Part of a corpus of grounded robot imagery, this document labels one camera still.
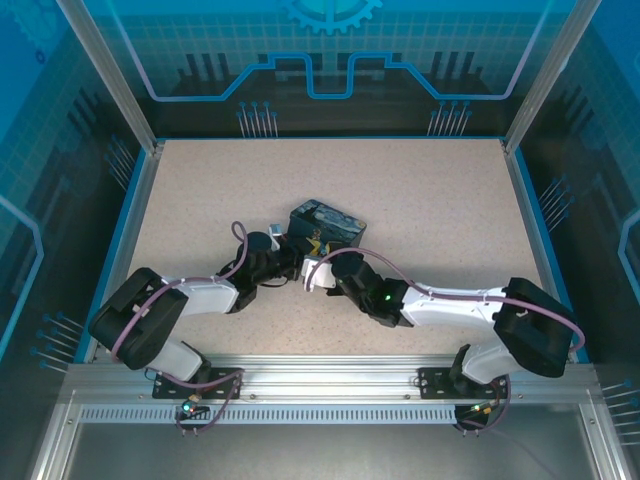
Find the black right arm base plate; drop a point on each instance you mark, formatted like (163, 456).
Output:
(435, 385)

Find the grey metal sheet panel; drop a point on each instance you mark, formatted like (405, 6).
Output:
(325, 455)

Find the aluminium mounting rail beam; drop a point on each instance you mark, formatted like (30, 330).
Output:
(325, 375)

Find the starry night painted tin box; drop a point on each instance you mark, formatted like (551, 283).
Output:
(330, 220)

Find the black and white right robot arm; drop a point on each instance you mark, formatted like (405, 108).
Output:
(450, 305)

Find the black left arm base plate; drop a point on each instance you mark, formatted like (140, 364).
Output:
(170, 390)

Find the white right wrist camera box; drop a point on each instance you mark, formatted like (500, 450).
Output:
(317, 275)

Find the aluminium frame bar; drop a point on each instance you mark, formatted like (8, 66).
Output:
(605, 440)
(54, 440)

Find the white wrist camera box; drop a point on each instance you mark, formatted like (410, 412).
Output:
(275, 230)
(317, 275)

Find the aluminium table side rail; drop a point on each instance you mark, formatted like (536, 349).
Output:
(522, 200)
(127, 250)

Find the aluminium frame post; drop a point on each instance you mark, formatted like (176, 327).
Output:
(546, 75)
(116, 75)

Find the small connector with green light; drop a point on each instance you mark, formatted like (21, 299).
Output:
(187, 407)
(484, 409)

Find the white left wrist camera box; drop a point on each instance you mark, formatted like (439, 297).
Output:
(275, 230)

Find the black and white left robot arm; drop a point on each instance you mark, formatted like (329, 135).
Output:
(145, 310)

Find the small silver black padlock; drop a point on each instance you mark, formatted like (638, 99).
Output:
(316, 234)

